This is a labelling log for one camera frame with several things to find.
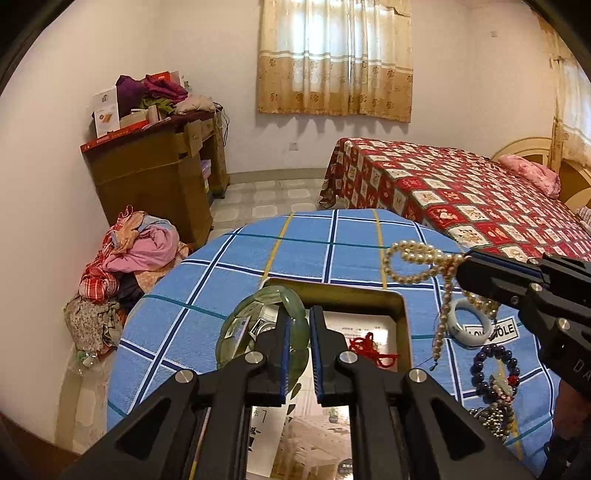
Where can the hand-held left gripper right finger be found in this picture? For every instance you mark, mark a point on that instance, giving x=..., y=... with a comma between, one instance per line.
x=316, y=360

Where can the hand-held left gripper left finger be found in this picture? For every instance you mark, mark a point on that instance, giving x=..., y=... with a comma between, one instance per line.
x=285, y=360

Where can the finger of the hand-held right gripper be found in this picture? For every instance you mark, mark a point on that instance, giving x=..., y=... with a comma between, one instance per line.
x=489, y=281
x=508, y=262

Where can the white jade bangle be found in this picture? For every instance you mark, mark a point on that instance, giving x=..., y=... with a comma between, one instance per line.
x=445, y=323

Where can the green jade bangle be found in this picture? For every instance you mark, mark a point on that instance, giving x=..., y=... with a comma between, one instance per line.
x=265, y=293

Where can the gold tin jewelry box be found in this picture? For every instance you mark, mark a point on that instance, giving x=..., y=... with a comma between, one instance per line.
x=346, y=288

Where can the silver wristwatch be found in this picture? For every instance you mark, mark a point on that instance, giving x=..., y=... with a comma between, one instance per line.
x=263, y=326

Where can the white label card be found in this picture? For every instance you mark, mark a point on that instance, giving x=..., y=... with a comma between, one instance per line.
x=505, y=330

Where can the printed tin lid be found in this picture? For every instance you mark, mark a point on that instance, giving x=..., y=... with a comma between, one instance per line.
x=300, y=443

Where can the striped cloth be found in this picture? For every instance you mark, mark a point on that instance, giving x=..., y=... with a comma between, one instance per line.
x=582, y=214

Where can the pink pillow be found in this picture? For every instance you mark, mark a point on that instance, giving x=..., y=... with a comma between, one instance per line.
x=531, y=173

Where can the cream wooden headboard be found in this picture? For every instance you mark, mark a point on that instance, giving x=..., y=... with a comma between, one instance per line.
x=572, y=184

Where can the red patchwork bedspread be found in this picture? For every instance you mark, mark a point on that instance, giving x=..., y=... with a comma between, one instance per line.
x=438, y=184

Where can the blue checked tablecloth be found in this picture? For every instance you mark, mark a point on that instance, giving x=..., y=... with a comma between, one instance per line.
x=300, y=249

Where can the beige patterned curtain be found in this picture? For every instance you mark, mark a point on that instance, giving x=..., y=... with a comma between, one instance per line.
x=332, y=60
x=572, y=101

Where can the pile of clothes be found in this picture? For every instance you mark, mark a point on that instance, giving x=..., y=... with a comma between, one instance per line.
x=138, y=249

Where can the brown wooden desk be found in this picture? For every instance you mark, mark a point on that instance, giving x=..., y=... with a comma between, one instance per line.
x=147, y=184

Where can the beige cloth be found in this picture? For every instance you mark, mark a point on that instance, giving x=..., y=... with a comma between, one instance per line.
x=196, y=104

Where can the flat red box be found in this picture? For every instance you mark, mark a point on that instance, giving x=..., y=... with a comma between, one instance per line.
x=115, y=137

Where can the magenta cloth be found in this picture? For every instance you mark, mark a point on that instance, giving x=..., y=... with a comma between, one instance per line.
x=164, y=87

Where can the white cardboard box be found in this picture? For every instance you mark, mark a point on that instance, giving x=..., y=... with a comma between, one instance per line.
x=106, y=110

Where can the orange red box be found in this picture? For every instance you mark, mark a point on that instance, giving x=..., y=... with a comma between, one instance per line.
x=168, y=75

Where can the purple cloth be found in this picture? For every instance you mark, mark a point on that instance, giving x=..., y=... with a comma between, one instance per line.
x=129, y=92

